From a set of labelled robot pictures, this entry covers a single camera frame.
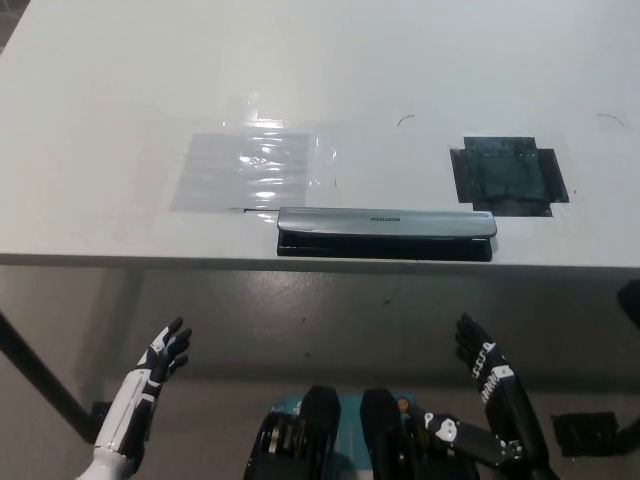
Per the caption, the silver black paper hole puncher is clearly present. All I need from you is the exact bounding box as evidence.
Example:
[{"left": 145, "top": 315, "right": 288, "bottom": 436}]
[{"left": 276, "top": 205, "right": 498, "bottom": 262}]

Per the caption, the black floor tape patch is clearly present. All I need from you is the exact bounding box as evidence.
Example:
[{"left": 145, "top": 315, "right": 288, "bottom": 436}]
[
  {"left": 549, "top": 410, "right": 622, "bottom": 458},
  {"left": 89, "top": 399, "right": 115, "bottom": 444}
]

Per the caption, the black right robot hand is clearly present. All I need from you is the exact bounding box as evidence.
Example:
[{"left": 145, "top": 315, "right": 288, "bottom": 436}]
[{"left": 407, "top": 311, "right": 555, "bottom": 467}]

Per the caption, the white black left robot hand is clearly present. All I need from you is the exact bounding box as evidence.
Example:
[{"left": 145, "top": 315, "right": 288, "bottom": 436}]
[{"left": 93, "top": 316, "right": 194, "bottom": 454}]

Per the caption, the black tape patch on table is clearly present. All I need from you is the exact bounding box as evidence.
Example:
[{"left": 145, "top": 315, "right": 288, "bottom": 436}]
[{"left": 448, "top": 135, "right": 571, "bottom": 219}]

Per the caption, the black metal table leg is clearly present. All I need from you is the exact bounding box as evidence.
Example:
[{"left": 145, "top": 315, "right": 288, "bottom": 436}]
[
  {"left": 616, "top": 281, "right": 640, "bottom": 327},
  {"left": 0, "top": 308, "right": 97, "bottom": 444}
]

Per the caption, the clear plastic sheet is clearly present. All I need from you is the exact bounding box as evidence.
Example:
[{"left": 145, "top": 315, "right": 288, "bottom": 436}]
[{"left": 169, "top": 92, "right": 346, "bottom": 217}]

